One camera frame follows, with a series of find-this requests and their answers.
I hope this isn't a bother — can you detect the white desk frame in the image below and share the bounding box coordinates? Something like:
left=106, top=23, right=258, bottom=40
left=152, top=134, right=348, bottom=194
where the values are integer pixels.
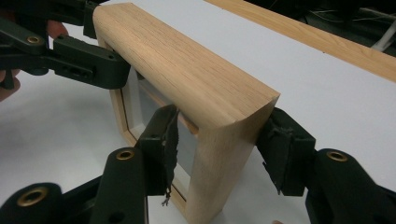
left=371, top=27, right=396, bottom=52

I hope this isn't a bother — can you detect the wooden picture frame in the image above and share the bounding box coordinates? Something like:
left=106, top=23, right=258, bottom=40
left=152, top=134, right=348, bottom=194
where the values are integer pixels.
left=92, top=2, right=280, bottom=224

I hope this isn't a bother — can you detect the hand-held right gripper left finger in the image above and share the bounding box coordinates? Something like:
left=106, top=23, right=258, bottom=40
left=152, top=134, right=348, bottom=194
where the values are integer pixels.
left=90, top=104, right=181, bottom=224

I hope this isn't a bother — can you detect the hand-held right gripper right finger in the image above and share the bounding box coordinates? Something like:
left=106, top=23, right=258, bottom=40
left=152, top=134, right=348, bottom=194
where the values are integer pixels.
left=255, top=106, right=396, bottom=224

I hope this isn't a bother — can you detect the white table mat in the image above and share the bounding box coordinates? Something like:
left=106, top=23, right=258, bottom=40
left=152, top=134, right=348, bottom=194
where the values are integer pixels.
left=0, top=0, right=396, bottom=224

